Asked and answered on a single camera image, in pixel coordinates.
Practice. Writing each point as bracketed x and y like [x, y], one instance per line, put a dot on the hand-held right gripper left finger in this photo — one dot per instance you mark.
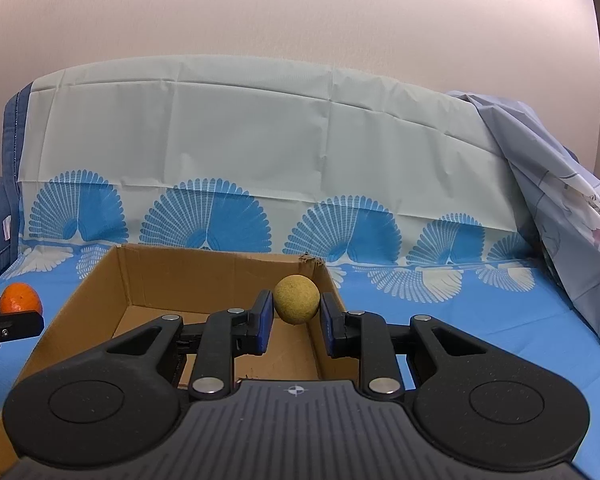
[265, 322]

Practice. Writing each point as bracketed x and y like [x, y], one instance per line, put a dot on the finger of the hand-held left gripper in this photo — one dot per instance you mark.
[10, 327]

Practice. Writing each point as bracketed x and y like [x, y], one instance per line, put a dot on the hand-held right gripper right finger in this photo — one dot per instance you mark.
[328, 325]

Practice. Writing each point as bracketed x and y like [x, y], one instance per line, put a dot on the reddish orange tangerine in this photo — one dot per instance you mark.
[20, 297]

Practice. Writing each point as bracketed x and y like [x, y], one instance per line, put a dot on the tan round longan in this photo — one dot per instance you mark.
[296, 297]

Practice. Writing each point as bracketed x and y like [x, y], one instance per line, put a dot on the brown cardboard box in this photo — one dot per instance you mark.
[180, 280]

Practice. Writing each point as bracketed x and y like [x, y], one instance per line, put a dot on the white sofa label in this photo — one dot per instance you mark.
[7, 228]

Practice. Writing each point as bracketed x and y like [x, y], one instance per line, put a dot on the blue fan print cloth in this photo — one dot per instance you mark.
[230, 135]

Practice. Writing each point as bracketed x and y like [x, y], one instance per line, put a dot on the pale blue printed sheet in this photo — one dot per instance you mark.
[545, 185]

